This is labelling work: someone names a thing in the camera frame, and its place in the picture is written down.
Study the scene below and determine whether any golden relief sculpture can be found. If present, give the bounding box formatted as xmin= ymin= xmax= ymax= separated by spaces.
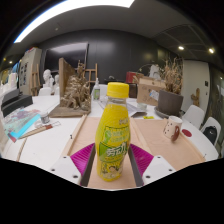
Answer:
xmin=48 ymin=57 xmax=93 ymax=119

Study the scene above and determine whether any clear spray bottle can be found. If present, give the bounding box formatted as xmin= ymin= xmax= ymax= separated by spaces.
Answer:
xmin=91 ymin=77 xmax=102 ymax=101

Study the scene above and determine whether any wooden easel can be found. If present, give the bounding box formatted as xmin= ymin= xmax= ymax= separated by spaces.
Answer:
xmin=84 ymin=63 xmax=99 ymax=84

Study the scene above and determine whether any colourful picture book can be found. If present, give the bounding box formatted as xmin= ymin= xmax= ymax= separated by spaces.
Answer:
xmin=3 ymin=108 xmax=43 ymax=143

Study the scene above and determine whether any long ceiling strip light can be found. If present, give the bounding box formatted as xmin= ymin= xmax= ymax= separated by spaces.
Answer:
xmin=13 ymin=0 xmax=136 ymax=44

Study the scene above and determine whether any grey plant saucer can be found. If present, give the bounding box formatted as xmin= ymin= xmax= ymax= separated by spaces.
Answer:
xmin=153 ymin=105 xmax=183 ymax=120

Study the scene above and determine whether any cardboard box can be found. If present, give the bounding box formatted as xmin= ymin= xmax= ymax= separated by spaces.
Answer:
xmin=136 ymin=76 xmax=166 ymax=107

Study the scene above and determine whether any red box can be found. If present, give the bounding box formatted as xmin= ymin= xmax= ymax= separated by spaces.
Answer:
xmin=125 ymin=71 xmax=144 ymax=84

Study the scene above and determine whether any small white dish stack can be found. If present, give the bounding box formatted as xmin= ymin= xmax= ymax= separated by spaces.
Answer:
xmin=136 ymin=102 xmax=148 ymax=112

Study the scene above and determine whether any white plaster bust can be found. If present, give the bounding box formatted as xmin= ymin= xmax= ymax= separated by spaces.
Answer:
xmin=53 ymin=73 xmax=61 ymax=95
xmin=42 ymin=68 xmax=55 ymax=89

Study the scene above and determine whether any open magazine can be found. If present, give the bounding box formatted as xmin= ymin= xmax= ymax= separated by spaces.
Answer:
xmin=125 ymin=100 xmax=148 ymax=118

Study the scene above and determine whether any tall white statue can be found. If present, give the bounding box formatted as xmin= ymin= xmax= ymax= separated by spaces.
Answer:
xmin=148 ymin=64 xmax=161 ymax=81

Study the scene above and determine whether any small paint jar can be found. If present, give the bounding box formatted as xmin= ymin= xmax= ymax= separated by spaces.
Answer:
xmin=39 ymin=111 xmax=51 ymax=125

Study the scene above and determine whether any white mug with brown handle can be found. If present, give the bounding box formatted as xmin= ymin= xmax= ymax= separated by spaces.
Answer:
xmin=162 ymin=115 xmax=184 ymax=142

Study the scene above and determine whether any white plastic chair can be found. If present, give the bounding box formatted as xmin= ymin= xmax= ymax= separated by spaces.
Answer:
xmin=99 ymin=84 xmax=109 ymax=99
xmin=199 ymin=116 xmax=222 ymax=147
xmin=181 ymin=104 xmax=205 ymax=129

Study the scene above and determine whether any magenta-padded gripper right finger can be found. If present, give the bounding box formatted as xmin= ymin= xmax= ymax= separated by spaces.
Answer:
xmin=127 ymin=143 xmax=177 ymax=188

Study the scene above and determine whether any wooden paint brush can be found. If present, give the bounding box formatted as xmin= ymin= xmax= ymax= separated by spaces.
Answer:
xmin=19 ymin=121 xmax=62 ymax=139

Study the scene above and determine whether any flat round red coaster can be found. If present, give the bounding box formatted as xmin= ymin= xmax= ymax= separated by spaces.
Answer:
xmin=181 ymin=128 xmax=193 ymax=138

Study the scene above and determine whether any wooden figure statue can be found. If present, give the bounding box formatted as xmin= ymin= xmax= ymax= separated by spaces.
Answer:
xmin=190 ymin=88 xmax=201 ymax=108

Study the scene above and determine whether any black backpack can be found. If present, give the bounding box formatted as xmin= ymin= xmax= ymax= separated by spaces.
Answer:
xmin=203 ymin=125 xmax=218 ymax=145

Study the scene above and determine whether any black wall screen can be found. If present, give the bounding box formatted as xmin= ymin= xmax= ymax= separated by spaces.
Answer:
xmin=44 ymin=42 xmax=89 ymax=73

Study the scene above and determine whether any white display board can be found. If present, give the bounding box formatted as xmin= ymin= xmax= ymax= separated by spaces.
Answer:
xmin=18 ymin=47 xmax=43 ymax=96

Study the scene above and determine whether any black case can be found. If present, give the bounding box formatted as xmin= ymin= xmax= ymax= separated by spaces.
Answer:
xmin=1 ymin=88 xmax=34 ymax=118

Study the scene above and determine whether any yellow drink bottle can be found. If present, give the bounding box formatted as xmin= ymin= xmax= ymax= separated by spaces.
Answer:
xmin=94 ymin=81 xmax=132 ymax=183

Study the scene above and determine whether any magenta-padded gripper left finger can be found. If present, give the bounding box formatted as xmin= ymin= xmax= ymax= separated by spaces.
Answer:
xmin=49 ymin=142 xmax=98 ymax=188

